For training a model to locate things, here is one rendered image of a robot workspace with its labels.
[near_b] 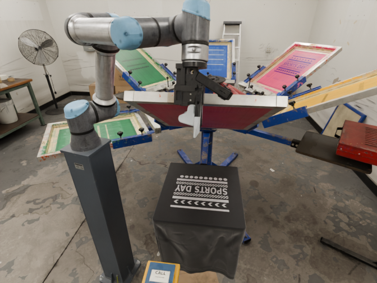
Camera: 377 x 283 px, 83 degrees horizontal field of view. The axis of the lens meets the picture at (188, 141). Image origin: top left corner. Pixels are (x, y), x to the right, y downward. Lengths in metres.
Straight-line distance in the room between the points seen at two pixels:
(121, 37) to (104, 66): 0.48
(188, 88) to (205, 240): 0.81
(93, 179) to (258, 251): 1.56
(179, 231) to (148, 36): 0.87
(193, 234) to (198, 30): 0.90
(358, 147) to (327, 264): 1.11
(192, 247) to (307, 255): 1.35
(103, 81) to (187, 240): 0.87
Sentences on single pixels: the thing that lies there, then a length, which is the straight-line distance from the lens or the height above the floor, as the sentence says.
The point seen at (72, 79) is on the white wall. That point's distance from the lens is 6.62.
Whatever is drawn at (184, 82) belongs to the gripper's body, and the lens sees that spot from 0.62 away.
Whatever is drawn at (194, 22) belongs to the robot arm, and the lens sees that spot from 0.62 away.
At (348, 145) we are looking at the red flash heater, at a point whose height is 1.10.
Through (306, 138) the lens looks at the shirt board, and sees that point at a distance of 1.98.
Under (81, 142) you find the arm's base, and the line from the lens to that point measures 1.21.
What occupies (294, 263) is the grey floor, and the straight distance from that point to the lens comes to 2.27.
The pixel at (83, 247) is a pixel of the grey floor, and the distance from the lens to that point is 2.36.
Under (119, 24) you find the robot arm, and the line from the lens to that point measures 0.60.
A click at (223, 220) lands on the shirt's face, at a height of 0.95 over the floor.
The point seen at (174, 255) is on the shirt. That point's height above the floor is 0.66.
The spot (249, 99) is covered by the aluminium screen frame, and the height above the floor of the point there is 1.54.
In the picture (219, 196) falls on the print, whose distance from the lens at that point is 1.22.
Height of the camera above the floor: 1.79
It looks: 29 degrees down
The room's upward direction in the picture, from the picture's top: straight up
